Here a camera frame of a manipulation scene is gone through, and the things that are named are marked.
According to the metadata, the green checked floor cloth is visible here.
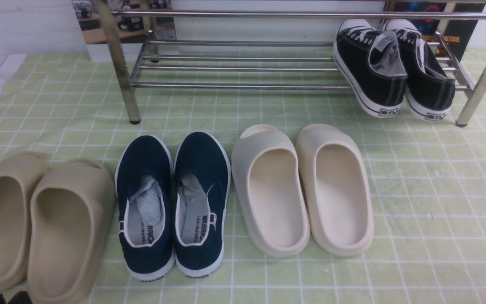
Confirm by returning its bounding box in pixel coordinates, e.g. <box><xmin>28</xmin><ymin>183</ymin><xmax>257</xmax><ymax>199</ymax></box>
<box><xmin>0</xmin><ymin>54</ymin><xmax>486</xmax><ymax>304</ymax></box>

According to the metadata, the left cream foam slide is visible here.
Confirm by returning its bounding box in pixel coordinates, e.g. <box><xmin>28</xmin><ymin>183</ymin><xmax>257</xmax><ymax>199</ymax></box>
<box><xmin>231</xmin><ymin>124</ymin><xmax>311</xmax><ymax>258</ymax></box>

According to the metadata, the navy slip-on shoe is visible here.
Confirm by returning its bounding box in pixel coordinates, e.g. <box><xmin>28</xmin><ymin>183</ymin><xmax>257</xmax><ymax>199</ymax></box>
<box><xmin>173</xmin><ymin>131</ymin><xmax>231</xmax><ymax>279</ymax></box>
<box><xmin>114</xmin><ymin>135</ymin><xmax>176</xmax><ymax>282</ymax></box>

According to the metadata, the photo print board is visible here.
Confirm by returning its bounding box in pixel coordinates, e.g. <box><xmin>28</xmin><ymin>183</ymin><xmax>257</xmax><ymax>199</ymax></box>
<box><xmin>72</xmin><ymin>0</ymin><xmax>177</xmax><ymax>45</ymax></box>

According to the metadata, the right cream foam slide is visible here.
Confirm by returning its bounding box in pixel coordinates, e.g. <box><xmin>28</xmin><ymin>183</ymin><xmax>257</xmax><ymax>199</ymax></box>
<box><xmin>295</xmin><ymin>124</ymin><xmax>374</xmax><ymax>257</ymax></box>

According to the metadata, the right tan foam slide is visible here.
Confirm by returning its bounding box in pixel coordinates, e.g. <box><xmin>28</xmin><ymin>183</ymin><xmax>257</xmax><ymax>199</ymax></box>
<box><xmin>27</xmin><ymin>158</ymin><xmax>116</xmax><ymax>304</ymax></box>

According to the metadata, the left black canvas sneaker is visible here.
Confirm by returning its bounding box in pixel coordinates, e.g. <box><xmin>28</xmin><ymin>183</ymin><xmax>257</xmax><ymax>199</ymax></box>
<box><xmin>332</xmin><ymin>19</ymin><xmax>408</xmax><ymax>119</ymax></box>

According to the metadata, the chrome metal shoe rack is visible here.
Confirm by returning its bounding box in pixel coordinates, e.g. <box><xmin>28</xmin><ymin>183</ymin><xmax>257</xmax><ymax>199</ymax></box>
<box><xmin>97</xmin><ymin>0</ymin><xmax>486</xmax><ymax>128</ymax></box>

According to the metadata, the right black canvas sneaker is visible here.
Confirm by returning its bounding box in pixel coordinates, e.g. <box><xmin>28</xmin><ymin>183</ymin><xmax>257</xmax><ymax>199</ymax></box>
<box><xmin>383</xmin><ymin>19</ymin><xmax>456</xmax><ymax>121</ymax></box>

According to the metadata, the tan foam slide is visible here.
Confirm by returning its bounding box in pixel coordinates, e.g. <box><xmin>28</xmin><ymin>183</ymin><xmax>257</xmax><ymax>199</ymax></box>
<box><xmin>0</xmin><ymin>151</ymin><xmax>49</xmax><ymax>292</ymax></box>
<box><xmin>27</xmin><ymin>158</ymin><xmax>116</xmax><ymax>304</ymax></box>

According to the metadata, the dark printed poster board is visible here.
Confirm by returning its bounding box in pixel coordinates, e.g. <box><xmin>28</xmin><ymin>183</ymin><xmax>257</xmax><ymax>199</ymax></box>
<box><xmin>384</xmin><ymin>1</ymin><xmax>485</xmax><ymax>60</ymax></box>

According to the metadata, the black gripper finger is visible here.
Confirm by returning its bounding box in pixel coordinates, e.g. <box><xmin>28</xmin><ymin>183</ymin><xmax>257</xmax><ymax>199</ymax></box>
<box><xmin>8</xmin><ymin>290</ymin><xmax>33</xmax><ymax>304</ymax></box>

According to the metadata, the cream foam slide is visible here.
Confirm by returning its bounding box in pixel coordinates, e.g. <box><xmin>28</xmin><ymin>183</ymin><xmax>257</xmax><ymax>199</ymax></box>
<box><xmin>295</xmin><ymin>124</ymin><xmax>374</xmax><ymax>257</ymax></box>
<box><xmin>231</xmin><ymin>124</ymin><xmax>311</xmax><ymax>258</ymax></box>

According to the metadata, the left tan foam slide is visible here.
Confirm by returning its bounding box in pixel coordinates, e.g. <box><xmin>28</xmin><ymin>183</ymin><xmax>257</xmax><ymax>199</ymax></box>
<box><xmin>0</xmin><ymin>151</ymin><xmax>49</xmax><ymax>292</ymax></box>

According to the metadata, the black canvas sneaker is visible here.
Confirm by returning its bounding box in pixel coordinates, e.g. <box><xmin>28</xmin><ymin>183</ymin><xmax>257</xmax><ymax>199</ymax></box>
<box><xmin>332</xmin><ymin>19</ymin><xmax>408</xmax><ymax>119</ymax></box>
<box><xmin>383</xmin><ymin>19</ymin><xmax>456</xmax><ymax>121</ymax></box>

